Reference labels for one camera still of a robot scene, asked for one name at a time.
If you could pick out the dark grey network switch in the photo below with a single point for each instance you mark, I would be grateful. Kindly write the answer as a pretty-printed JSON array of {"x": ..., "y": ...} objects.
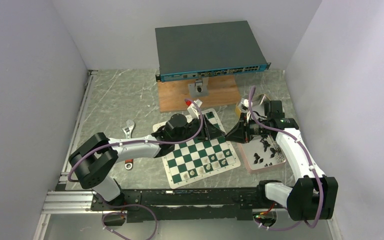
[{"x": 207, "y": 50}]

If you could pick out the wooden board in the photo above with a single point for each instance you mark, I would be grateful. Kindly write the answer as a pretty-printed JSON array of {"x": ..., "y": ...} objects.
[{"x": 223, "y": 91}]

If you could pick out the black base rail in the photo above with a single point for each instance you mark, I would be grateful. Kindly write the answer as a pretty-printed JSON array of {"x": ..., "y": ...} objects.
[{"x": 139, "y": 205}]

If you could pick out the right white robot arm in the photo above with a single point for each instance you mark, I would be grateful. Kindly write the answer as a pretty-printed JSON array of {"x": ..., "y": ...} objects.
[{"x": 314, "y": 194}]

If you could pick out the black chess piece in tray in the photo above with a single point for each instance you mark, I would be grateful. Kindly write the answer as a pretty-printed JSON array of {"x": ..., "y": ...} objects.
[
  {"x": 257, "y": 159},
  {"x": 266, "y": 144},
  {"x": 273, "y": 152}
]

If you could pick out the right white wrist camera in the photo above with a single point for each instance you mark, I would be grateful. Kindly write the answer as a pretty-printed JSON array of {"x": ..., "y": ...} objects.
[{"x": 243, "y": 105}]

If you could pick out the pink plastic tray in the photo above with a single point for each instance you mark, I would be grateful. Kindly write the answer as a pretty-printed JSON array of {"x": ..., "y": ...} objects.
[{"x": 247, "y": 151}]

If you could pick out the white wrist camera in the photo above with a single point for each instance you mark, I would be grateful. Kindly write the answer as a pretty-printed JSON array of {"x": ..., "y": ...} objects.
[
  {"x": 243, "y": 105},
  {"x": 194, "y": 107}
]

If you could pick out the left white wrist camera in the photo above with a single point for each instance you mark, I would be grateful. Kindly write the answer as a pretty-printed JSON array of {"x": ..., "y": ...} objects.
[{"x": 194, "y": 107}]

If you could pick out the red handled adjustable wrench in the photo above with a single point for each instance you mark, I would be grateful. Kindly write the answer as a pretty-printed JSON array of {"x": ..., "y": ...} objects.
[{"x": 128, "y": 129}]

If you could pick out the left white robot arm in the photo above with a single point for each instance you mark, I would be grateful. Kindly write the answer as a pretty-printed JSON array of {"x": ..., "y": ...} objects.
[{"x": 92, "y": 162}]

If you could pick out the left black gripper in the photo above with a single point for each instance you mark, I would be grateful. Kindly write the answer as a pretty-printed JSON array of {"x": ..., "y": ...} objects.
[{"x": 209, "y": 131}]

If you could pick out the green white chess mat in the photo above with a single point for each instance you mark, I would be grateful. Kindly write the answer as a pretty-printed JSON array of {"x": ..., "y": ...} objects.
[{"x": 189, "y": 156}]

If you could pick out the aluminium frame rail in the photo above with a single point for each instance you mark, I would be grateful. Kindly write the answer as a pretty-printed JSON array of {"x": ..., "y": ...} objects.
[{"x": 59, "y": 200}]

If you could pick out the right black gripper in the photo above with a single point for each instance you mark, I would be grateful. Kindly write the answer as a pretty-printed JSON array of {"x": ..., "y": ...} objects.
[{"x": 241, "y": 132}]

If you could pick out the metal bracket with knob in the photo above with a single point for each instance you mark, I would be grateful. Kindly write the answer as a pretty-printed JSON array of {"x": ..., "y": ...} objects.
[{"x": 199, "y": 88}]

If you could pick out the yellow metal tin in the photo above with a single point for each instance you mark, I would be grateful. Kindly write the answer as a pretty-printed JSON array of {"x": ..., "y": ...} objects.
[{"x": 258, "y": 105}]

